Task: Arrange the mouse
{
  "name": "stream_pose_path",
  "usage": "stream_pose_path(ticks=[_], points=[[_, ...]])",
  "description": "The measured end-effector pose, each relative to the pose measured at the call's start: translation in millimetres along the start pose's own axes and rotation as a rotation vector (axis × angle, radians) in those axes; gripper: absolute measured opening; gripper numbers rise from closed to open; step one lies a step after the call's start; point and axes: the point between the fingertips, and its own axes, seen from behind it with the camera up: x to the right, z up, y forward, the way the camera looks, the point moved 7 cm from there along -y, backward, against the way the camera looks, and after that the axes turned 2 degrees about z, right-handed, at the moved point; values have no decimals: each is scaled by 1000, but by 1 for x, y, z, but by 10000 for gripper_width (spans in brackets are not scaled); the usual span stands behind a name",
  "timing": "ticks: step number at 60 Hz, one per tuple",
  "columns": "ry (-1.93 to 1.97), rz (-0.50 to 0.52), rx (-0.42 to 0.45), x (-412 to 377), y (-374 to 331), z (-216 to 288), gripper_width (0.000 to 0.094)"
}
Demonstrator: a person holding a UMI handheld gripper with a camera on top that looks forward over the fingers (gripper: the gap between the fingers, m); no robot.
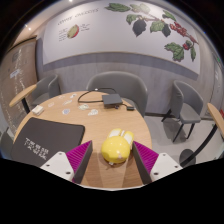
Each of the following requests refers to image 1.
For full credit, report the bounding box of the black mouse pad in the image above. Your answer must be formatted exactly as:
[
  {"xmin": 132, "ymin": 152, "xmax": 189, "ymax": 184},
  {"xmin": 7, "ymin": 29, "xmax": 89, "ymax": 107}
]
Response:
[{"xmin": 9, "ymin": 116, "xmax": 86, "ymax": 168}]

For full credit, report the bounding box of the yellow and white computer mouse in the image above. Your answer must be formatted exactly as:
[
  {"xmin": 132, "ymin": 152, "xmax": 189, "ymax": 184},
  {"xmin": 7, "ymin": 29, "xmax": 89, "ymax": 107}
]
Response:
[{"xmin": 100, "ymin": 128, "xmax": 135, "ymax": 165}]

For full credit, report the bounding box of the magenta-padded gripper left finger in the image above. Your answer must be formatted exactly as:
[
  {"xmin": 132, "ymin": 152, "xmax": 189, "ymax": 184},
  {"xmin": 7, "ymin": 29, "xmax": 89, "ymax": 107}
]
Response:
[{"xmin": 39, "ymin": 139, "xmax": 94, "ymax": 185}]

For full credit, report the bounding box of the flat black device box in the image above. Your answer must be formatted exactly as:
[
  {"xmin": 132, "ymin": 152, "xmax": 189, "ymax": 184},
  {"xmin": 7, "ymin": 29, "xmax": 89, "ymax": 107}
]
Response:
[{"xmin": 101, "ymin": 93, "xmax": 124, "ymax": 108}]

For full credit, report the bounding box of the black cable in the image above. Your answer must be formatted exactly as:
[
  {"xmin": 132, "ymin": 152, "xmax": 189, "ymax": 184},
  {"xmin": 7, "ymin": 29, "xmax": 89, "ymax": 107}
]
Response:
[{"xmin": 77, "ymin": 87, "xmax": 128, "ymax": 108}]

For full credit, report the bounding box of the grey upholstered chair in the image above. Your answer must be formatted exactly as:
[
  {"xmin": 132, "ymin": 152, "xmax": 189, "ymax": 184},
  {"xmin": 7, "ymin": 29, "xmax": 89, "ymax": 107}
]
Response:
[
  {"xmin": 0, "ymin": 131, "xmax": 14, "ymax": 159},
  {"xmin": 161, "ymin": 79, "xmax": 204, "ymax": 143},
  {"xmin": 86, "ymin": 70, "xmax": 149, "ymax": 118},
  {"xmin": 30, "ymin": 73, "xmax": 62, "ymax": 108}
]

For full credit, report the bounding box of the brown wall board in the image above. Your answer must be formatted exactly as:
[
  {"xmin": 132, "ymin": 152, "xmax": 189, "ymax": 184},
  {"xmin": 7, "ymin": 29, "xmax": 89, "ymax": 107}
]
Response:
[{"xmin": 0, "ymin": 39, "xmax": 38, "ymax": 134}]

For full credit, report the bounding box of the botanical wall mural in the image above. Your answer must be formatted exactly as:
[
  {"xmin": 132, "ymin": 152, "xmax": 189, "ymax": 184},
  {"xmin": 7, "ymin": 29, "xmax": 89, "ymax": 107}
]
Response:
[{"xmin": 42, "ymin": 2, "xmax": 201, "ymax": 76}]

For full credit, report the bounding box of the small white box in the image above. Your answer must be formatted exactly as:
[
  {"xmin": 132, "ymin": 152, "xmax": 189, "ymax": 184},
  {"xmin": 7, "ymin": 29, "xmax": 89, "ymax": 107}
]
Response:
[{"xmin": 31, "ymin": 104, "xmax": 45, "ymax": 117}]

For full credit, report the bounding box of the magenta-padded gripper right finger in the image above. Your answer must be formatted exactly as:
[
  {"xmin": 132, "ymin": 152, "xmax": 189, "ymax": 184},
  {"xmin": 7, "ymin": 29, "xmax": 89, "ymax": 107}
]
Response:
[{"xmin": 132, "ymin": 140, "xmax": 184, "ymax": 185}]

